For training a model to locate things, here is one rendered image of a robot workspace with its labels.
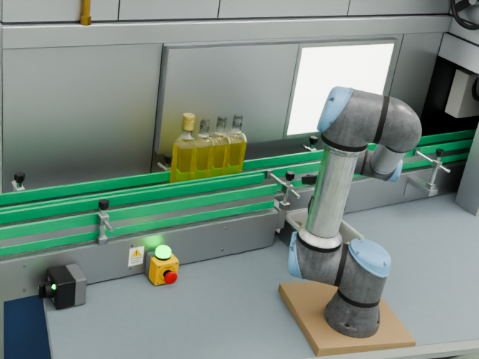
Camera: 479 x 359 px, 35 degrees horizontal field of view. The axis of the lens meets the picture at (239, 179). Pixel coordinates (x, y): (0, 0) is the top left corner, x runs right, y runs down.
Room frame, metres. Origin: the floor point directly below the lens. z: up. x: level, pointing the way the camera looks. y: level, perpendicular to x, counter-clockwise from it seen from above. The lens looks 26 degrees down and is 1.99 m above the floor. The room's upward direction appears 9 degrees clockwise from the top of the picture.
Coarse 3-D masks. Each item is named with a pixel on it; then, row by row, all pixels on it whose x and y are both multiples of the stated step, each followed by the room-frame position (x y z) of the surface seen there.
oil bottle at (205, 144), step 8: (200, 136) 2.05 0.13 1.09; (208, 136) 2.06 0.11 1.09; (200, 144) 2.03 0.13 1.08; (208, 144) 2.04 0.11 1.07; (200, 152) 2.03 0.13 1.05; (208, 152) 2.04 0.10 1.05; (200, 160) 2.03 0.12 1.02; (208, 160) 2.05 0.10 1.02; (200, 168) 2.03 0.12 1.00; (208, 168) 2.05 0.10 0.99; (200, 176) 2.03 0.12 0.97; (208, 176) 2.05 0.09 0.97
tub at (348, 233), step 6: (306, 210) 2.16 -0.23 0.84; (288, 216) 2.11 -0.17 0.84; (294, 216) 2.13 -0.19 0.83; (300, 216) 2.14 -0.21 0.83; (306, 216) 2.16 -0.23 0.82; (294, 222) 2.07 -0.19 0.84; (306, 222) 2.16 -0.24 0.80; (342, 222) 2.12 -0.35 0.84; (342, 228) 2.12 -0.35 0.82; (348, 228) 2.10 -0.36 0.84; (342, 234) 2.11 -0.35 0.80; (348, 234) 2.09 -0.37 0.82; (354, 234) 2.07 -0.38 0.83; (360, 234) 2.06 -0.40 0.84; (342, 240) 2.10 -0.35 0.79; (348, 240) 2.08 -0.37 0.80
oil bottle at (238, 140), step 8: (232, 136) 2.10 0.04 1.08; (240, 136) 2.11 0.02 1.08; (232, 144) 2.09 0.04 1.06; (240, 144) 2.11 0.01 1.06; (232, 152) 2.10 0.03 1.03; (240, 152) 2.11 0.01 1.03; (232, 160) 2.10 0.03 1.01; (240, 160) 2.11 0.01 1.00; (232, 168) 2.10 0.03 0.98; (240, 168) 2.12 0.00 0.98
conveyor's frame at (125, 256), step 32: (352, 192) 2.35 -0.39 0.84; (384, 192) 2.44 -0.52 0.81; (416, 192) 2.54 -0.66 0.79; (448, 192) 2.64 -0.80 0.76; (192, 224) 1.90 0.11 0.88; (224, 224) 1.94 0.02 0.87; (256, 224) 2.01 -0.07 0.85; (32, 256) 1.62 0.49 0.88; (64, 256) 1.66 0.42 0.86; (96, 256) 1.71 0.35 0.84; (128, 256) 1.77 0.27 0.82; (192, 256) 1.89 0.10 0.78; (0, 288) 1.57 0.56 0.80; (32, 288) 1.61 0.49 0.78
